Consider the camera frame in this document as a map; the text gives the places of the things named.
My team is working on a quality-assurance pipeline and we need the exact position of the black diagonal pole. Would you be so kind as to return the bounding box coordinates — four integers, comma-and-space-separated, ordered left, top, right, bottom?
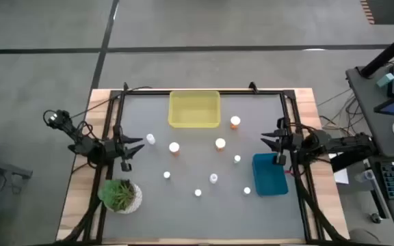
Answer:
360, 25, 394, 79

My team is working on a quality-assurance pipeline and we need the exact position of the blue plastic bin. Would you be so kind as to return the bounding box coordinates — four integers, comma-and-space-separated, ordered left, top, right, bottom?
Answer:
252, 152, 289, 197

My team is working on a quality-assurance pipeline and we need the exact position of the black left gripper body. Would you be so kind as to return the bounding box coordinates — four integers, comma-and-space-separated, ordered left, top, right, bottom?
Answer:
103, 124, 130, 164

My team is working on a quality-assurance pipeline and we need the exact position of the small potted green plant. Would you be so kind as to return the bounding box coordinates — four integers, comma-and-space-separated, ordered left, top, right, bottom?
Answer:
103, 180, 144, 215

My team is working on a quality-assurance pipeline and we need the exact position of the grey table mat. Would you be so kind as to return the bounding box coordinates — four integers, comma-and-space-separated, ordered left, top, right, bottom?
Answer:
103, 94, 306, 240

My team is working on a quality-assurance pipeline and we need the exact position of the black desk support bar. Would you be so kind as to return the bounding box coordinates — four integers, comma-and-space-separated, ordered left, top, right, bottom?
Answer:
330, 150, 379, 173

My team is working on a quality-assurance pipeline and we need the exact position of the thin black cable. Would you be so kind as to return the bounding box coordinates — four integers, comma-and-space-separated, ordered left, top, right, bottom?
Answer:
69, 85, 154, 120

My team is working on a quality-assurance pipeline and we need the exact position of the green succulent plant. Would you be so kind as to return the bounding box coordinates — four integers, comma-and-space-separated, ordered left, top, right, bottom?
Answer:
97, 179, 137, 212

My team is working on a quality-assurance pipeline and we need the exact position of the dark grey side desk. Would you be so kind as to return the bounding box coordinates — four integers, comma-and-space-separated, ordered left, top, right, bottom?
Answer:
345, 64, 394, 244

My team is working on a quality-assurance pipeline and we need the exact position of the small teal box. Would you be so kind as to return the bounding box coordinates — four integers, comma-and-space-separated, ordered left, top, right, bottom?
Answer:
376, 72, 394, 89

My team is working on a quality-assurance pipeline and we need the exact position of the clear plastic cup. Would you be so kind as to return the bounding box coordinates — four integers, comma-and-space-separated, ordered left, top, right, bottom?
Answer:
354, 169, 378, 185

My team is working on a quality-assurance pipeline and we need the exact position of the black aluminium rig frame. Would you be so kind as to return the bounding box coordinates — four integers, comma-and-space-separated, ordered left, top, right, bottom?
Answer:
55, 81, 350, 246

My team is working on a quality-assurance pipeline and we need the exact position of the white paper sheet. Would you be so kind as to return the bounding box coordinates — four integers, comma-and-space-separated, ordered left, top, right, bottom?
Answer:
333, 169, 350, 185

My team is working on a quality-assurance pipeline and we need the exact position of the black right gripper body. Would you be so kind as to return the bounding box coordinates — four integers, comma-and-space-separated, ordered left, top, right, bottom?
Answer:
277, 117, 304, 155

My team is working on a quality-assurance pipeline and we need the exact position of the striped edge floor mat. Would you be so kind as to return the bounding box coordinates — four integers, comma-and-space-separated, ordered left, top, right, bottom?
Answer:
360, 0, 394, 25

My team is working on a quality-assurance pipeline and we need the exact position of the yellow translucent plastic bin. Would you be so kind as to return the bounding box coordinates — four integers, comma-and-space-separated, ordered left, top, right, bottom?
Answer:
168, 90, 222, 129

